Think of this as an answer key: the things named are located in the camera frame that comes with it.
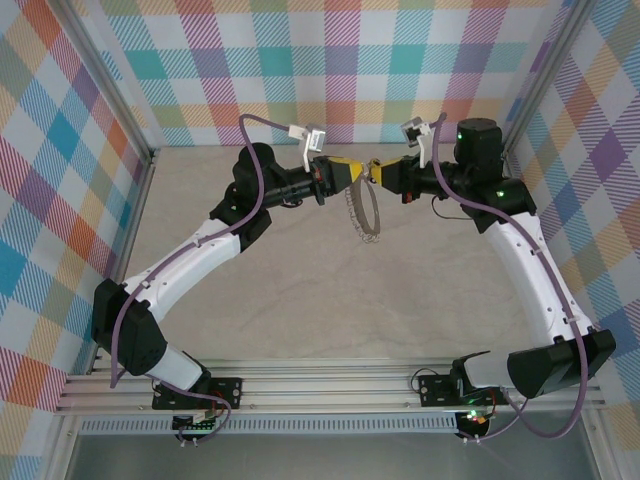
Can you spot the large metal keyring with rings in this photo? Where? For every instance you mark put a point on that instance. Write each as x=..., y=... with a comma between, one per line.
x=374, y=212

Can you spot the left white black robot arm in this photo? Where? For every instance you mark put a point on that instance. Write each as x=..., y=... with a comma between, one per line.
x=190, y=265

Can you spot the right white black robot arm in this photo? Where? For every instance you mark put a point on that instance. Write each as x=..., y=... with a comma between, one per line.
x=525, y=280

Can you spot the aluminium mounting rails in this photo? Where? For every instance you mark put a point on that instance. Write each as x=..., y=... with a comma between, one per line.
x=325, y=385

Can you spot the aluminium side rail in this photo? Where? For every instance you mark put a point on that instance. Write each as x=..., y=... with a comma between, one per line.
x=138, y=210
x=506, y=156

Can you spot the aluminium frame post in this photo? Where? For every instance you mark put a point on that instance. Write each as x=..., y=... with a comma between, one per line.
x=112, y=85
x=547, y=75

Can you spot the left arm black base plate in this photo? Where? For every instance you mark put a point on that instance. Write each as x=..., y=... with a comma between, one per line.
x=227, y=390

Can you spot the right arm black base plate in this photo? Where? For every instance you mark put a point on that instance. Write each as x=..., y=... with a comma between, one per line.
x=435, y=387

